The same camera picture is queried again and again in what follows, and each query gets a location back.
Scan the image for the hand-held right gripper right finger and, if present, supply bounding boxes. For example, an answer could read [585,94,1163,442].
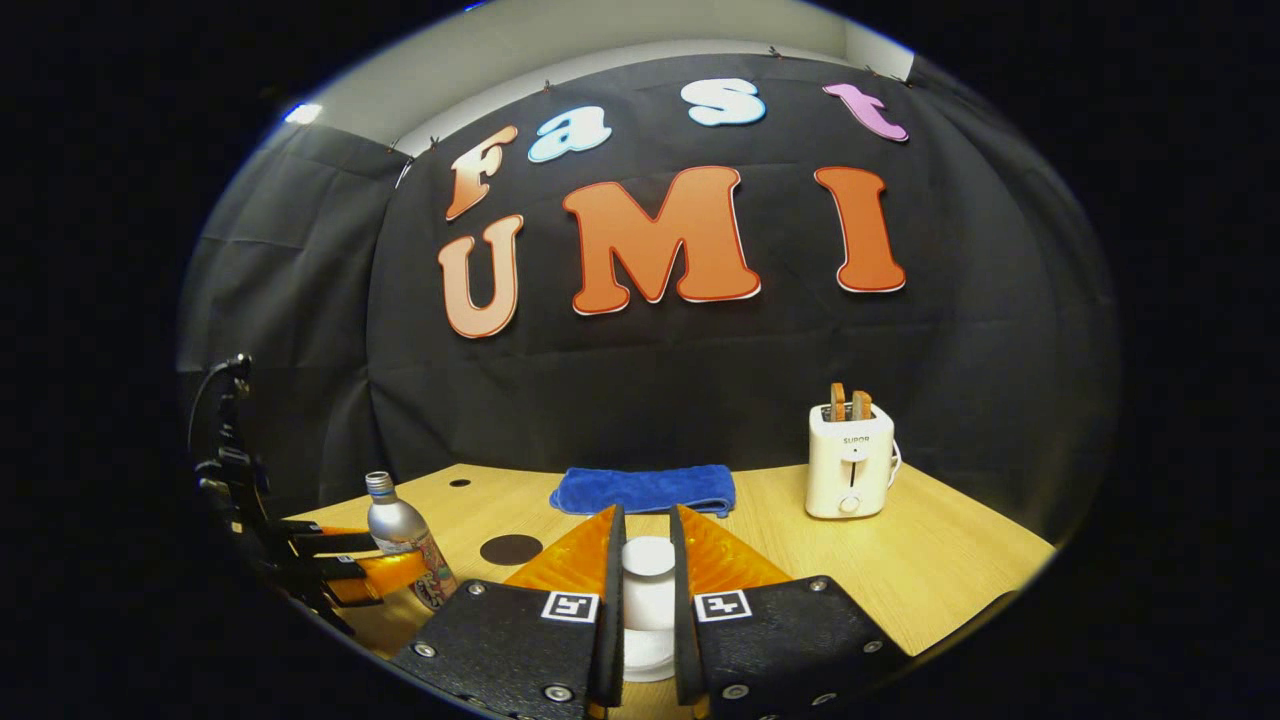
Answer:
[668,503,911,720]

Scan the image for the silver water bottle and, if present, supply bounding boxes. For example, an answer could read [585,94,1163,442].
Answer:
[365,471,459,612]

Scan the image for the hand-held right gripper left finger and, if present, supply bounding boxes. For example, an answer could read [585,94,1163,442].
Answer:
[390,503,628,720]

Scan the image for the blue towel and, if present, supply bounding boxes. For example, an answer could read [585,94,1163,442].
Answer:
[549,464,737,519]

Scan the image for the dark round coaster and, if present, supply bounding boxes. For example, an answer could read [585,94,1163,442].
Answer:
[479,534,544,567]

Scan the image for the black backdrop cloth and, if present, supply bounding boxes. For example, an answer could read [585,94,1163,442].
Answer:
[178,52,1121,546]

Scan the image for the white teacup lid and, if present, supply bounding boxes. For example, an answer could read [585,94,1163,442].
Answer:
[620,536,681,641]

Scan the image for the white toaster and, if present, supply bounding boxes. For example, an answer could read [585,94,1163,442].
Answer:
[805,403,902,520]

